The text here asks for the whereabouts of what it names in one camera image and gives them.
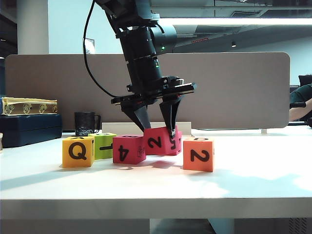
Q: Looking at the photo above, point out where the green foam letter block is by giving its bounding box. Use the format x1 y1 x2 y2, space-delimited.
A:
88 132 117 160

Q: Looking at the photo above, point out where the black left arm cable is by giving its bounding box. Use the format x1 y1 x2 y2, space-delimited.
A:
83 0 119 98

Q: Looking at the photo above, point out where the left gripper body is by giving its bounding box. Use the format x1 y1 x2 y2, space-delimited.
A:
111 78 197 107

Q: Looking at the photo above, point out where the yellow patterned box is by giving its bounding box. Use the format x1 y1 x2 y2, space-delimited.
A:
1 97 59 116

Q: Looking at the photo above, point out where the long ceiling light strip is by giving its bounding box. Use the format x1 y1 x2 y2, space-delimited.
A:
170 17 312 26

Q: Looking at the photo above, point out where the dark blue case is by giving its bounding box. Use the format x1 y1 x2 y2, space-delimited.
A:
0 114 63 149

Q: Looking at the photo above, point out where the orange foam letter block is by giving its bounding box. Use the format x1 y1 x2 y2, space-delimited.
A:
183 136 215 172

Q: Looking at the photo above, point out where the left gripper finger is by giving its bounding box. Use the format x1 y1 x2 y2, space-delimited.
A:
158 96 182 138
120 103 152 131

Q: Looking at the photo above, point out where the grey desk divider panel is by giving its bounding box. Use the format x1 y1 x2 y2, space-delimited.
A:
5 52 291 131

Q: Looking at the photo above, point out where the yellow foam letter block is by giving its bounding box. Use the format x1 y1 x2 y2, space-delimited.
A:
62 136 95 168

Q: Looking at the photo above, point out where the person in dark shirt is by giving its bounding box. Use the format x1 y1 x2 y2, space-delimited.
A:
289 74 312 122

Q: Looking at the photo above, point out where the pink block with B 4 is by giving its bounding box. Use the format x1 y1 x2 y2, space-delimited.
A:
112 135 147 164

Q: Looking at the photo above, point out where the black mug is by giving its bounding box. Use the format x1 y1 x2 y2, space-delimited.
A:
74 111 102 137

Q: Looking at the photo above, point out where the black vent grille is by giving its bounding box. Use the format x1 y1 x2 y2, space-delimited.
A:
289 218 308 234

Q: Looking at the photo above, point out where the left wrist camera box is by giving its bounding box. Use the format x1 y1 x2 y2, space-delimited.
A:
168 77 193 88

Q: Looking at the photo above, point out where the pink block with C 5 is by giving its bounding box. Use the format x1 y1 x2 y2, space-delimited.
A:
143 126 182 156

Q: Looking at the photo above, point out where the small wall sign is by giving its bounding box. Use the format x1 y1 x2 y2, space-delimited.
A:
84 38 96 55

